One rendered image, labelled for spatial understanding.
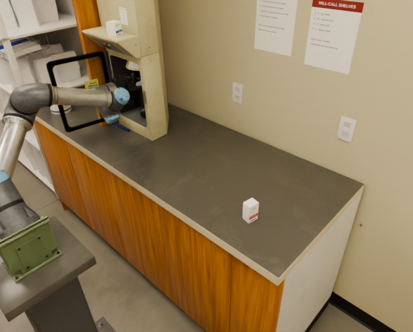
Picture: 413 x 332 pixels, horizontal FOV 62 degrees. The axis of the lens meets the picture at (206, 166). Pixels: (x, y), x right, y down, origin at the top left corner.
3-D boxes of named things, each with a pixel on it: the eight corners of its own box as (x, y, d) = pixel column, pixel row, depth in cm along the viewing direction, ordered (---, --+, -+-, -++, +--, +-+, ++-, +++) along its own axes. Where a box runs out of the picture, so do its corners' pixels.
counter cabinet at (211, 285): (128, 174, 328) (111, 83, 277) (328, 305, 211) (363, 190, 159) (63, 209, 289) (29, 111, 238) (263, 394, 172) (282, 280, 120)
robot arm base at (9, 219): (-3, 242, 108) (-20, 215, 108) (-1, 246, 121) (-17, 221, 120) (43, 217, 116) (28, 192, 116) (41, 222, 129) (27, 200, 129)
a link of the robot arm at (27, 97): (13, 72, 131) (128, 83, 163) (8, 87, 139) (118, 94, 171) (18, 99, 129) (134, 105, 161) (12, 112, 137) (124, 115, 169)
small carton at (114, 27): (114, 33, 166) (112, 20, 163) (122, 33, 164) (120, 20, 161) (107, 35, 163) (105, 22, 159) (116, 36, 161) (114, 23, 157)
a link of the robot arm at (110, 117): (113, 116, 165) (101, 97, 165) (105, 126, 173) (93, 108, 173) (126, 112, 170) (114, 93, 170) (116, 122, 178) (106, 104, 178)
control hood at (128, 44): (104, 45, 185) (101, 26, 179) (141, 57, 166) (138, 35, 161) (85, 50, 178) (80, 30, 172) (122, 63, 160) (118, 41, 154)
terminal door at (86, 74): (116, 117, 207) (103, 50, 184) (66, 133, 193) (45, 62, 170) (116, 117, 208) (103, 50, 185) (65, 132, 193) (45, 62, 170)
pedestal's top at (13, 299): (8, 322, 110) (4, 315, 107) (-25, 267, 128) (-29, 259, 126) (97, 263, 128) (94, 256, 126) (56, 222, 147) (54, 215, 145)
